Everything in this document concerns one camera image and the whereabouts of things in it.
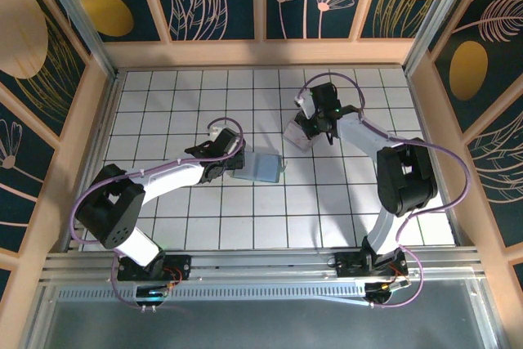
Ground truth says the green card holder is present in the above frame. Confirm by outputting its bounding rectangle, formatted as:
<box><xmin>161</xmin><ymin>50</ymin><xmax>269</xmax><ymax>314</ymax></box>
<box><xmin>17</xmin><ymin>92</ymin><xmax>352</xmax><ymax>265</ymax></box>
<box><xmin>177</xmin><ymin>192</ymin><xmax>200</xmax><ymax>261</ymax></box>
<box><xmin>230</xmin><ymin>151</ymin><xmax>289</xmax><ymax>184</ymax></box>

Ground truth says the clear acrylic card box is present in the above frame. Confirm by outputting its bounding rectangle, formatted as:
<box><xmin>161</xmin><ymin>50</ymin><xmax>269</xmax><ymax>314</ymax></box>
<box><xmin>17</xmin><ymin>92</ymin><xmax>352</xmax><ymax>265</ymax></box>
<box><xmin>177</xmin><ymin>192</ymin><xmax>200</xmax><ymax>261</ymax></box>
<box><xmin>283</xmin><ymin>115</ymin><xmax>324</xmax><ymax>154</ymax></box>

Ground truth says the small controller board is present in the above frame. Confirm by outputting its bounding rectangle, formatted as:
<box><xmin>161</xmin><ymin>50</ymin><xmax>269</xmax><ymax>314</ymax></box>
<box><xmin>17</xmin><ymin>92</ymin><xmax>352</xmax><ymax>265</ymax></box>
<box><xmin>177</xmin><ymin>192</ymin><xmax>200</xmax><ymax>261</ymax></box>
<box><xmin>134</xmin><ymin>283</ymin><xmax>169</xmax><ymax>310</ymax></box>
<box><xmin>364</xmin><ymin>277</ymin><xmax>411</xmax><ymax>309</ymax></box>

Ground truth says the grey metal shelf plate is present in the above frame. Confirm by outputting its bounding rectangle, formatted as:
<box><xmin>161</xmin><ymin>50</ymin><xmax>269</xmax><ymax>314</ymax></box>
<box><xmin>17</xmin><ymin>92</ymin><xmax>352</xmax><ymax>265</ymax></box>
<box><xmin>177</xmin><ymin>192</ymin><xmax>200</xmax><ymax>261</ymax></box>
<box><xmin>24</xmin><ymin>279</ymin><xmax>503</xmax><ymax>349</ymax></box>

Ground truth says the aluminium mounting rail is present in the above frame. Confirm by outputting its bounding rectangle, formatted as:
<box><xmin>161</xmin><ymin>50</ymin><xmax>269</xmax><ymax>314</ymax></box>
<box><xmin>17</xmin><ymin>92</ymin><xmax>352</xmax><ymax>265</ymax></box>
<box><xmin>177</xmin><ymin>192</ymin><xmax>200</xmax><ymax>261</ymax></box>
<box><xmin>40</xmin><ymin>245</ymin><xmax>489</xmax><ymax>284</ymax></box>

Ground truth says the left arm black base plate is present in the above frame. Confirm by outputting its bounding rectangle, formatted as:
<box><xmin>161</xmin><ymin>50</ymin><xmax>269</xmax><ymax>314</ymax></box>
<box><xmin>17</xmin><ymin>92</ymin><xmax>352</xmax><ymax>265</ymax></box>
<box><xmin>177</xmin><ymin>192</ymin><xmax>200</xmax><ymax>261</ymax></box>
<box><xmin>116</xmin><ymin>253</ymin><xmax>193</xmax><ymax>283</ymax></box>

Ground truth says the slotted metal cable duct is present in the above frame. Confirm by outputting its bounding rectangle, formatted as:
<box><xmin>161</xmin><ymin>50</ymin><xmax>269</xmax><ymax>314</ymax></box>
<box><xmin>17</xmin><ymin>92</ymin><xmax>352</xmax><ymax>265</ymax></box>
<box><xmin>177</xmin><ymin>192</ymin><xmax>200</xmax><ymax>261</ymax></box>
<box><xmin>56</xmin><ymin>284</ymin><xmax>369</xmax><ymax>304</ymax></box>

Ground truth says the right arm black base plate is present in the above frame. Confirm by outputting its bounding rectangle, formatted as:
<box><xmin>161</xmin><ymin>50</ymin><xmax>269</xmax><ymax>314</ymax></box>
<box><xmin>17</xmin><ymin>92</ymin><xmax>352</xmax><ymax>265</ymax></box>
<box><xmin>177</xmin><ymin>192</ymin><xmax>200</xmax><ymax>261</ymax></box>
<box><xmin>333</xmin><ymin>251</ymin><xmax>409</xmax><ymax>280</ymax></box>

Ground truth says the aluminium frame post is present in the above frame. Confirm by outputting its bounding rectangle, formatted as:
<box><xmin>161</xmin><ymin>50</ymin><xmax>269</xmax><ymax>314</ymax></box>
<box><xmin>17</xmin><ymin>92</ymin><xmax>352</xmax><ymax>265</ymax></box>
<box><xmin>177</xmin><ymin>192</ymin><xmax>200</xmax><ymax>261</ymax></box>
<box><xmin>32</xmin><ymin>0</ymin><xmax>122</xmax><ymax>80</ymax></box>
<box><xmin>402</xmin><ymin>0</ymin><xmax>481</xmax><ymax>76</ymax></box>

